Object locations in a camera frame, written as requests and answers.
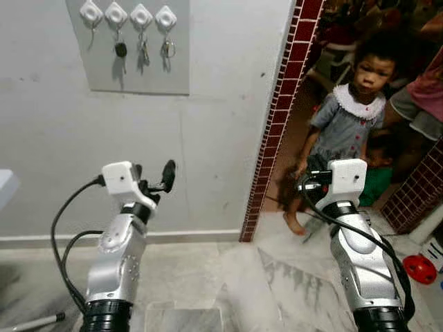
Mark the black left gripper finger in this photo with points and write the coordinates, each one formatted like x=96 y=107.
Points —
x=168 y=176
x=137 y=173

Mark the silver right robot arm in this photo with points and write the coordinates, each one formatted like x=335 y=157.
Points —
x=363 y=270

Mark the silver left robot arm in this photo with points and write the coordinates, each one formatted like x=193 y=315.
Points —
x=118 y=270

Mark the white baseboard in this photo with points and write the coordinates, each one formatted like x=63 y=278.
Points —
x=173 y=235

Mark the child in grey dress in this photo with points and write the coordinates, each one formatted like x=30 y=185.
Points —
x=346 y=128

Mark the silver key bunch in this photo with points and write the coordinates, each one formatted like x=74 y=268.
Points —
x=143 y=52

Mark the black car key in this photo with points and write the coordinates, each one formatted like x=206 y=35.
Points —
x=121 y=49

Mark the red round toy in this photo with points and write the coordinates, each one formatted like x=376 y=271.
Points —
x=419 y=270

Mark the white plastic box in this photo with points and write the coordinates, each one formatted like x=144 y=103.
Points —
x=432 y=254

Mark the adult in pink top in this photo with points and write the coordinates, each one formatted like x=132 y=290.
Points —
x=429 y=90

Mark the white stick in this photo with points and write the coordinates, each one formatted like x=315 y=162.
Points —
x=34 y=321

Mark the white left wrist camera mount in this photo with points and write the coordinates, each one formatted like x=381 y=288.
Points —
x=118 y=176

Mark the red tiled door frame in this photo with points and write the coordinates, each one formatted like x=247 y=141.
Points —
x=280 y=117

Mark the grey wall board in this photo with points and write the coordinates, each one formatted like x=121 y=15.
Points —
x=104 y=79

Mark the low red tiled wall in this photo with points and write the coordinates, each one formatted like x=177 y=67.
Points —
x=415 y=197

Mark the white diamond wall hook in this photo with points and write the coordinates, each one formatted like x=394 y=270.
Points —
x=91 y=12
x=141 y=15
x=116 y=14
x=166 y=17

